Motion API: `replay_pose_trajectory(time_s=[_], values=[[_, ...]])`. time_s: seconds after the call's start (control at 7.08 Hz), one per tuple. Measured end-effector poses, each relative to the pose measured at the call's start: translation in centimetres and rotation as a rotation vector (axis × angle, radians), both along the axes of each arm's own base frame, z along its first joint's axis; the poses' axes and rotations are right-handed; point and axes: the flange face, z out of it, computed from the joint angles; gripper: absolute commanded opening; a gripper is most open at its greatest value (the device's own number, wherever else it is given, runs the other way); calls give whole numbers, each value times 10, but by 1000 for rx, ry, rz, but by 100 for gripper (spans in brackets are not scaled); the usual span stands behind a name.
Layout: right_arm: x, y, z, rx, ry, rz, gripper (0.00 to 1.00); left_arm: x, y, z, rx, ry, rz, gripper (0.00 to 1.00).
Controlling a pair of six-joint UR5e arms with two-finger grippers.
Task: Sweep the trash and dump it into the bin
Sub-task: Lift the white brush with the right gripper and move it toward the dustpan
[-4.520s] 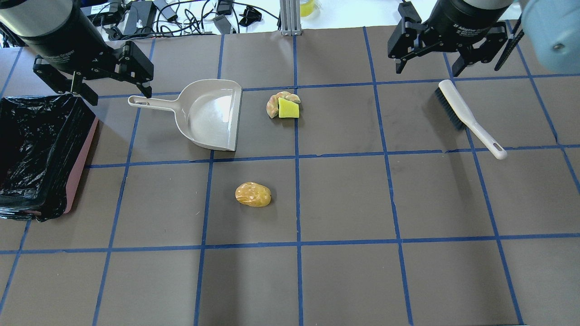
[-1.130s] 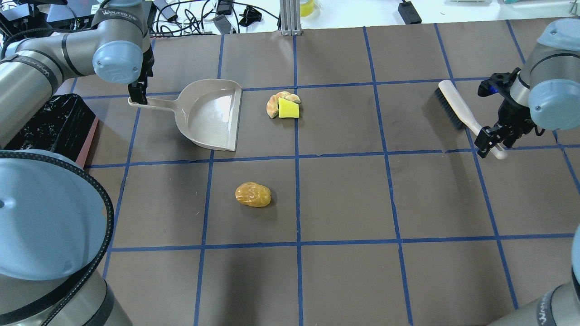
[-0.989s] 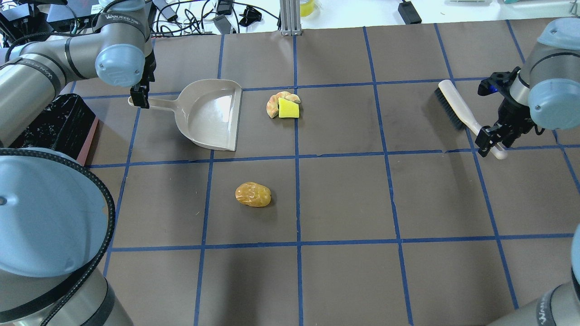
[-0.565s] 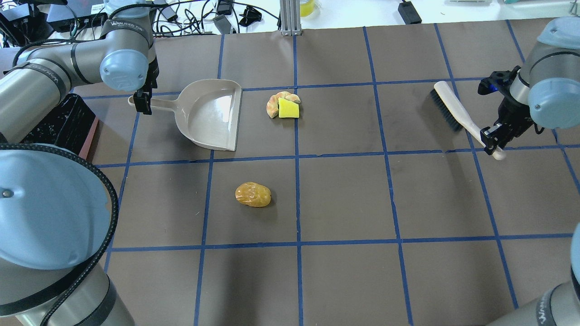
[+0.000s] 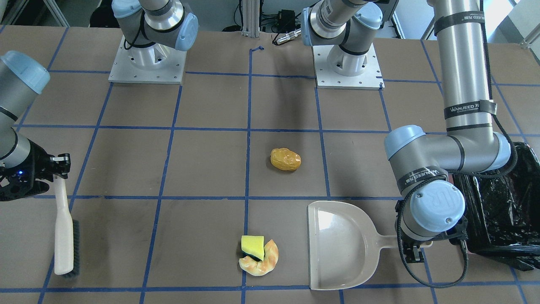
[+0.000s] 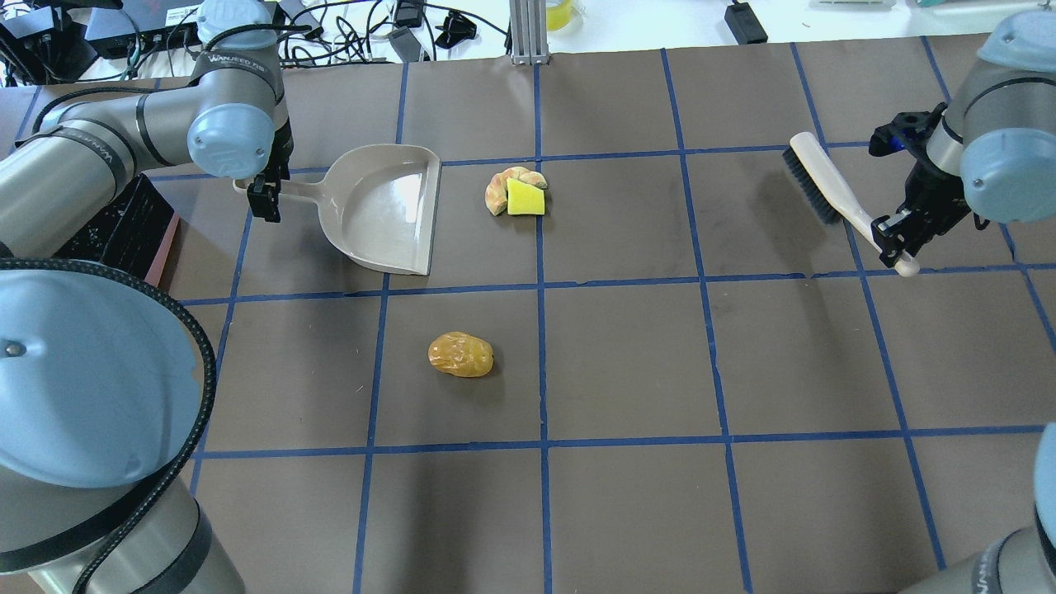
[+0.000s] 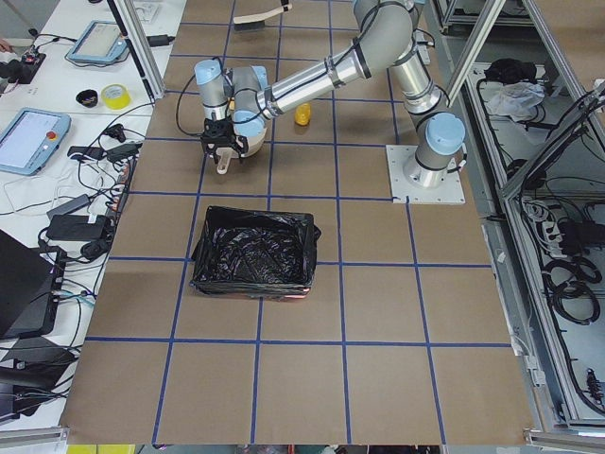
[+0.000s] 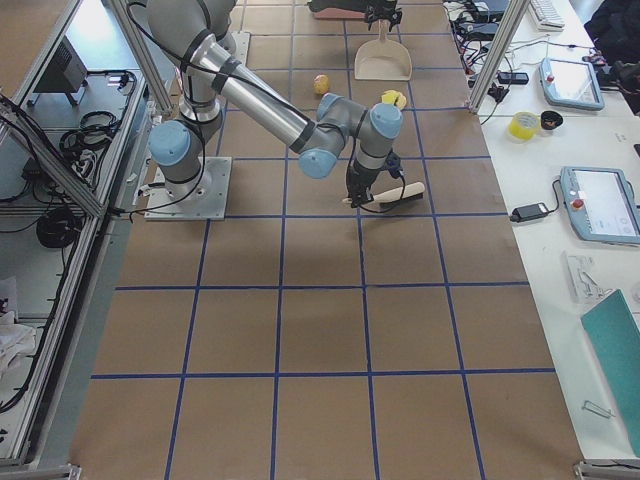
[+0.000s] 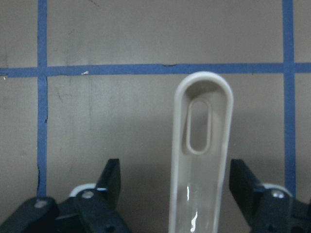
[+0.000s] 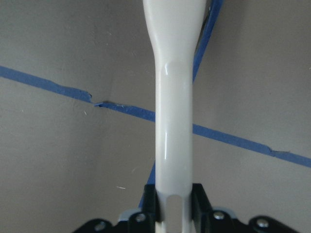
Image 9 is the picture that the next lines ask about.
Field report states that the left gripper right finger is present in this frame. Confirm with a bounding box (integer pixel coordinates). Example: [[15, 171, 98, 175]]
[[229, 159, 311, 233]]

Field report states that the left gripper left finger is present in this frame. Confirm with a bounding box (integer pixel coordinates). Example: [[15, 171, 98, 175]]
[[0, 159, 131, 233]]

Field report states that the beige plastic dustpan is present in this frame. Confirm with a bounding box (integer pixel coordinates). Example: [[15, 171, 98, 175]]
[[168, 71, 234, 233]]

